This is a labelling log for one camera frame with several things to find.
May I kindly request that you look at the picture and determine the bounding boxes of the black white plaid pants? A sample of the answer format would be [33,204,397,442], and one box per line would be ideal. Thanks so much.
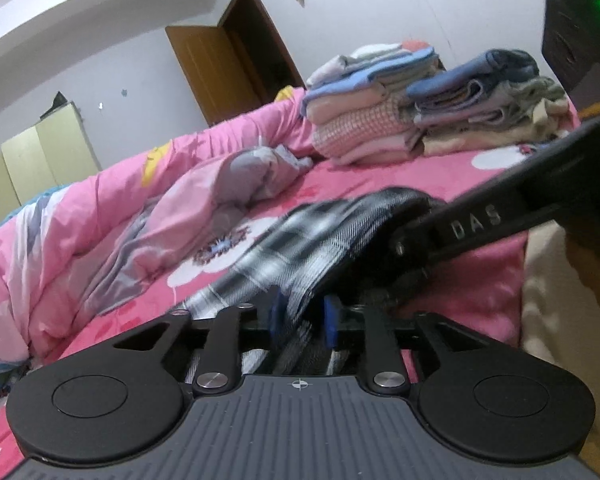
[181,188,442,375]

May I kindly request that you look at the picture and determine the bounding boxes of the folded blue grey clothes stack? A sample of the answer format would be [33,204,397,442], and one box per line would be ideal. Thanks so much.
[406,49,570,157]

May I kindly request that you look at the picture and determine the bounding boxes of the white bed sheet edge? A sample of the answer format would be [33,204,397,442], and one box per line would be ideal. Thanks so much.
[519,219,600,461]

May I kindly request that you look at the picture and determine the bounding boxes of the pink floral bed blanket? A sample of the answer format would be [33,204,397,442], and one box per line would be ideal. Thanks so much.
[6,154,595,479]

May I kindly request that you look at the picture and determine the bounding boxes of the beige blue folded bedding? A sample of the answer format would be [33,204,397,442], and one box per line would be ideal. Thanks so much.
[300,41,440,165]

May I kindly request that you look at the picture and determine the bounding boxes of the pink blue patterned duvet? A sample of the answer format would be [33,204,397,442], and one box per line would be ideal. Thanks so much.
[0,88,313,396]

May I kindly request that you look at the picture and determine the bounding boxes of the brown wooden door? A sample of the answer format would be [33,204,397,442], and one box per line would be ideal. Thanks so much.
[166,0,304,126]

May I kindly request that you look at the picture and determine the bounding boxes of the pale yellow wardrobe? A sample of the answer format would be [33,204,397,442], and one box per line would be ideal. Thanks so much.
[0,102,100,224]

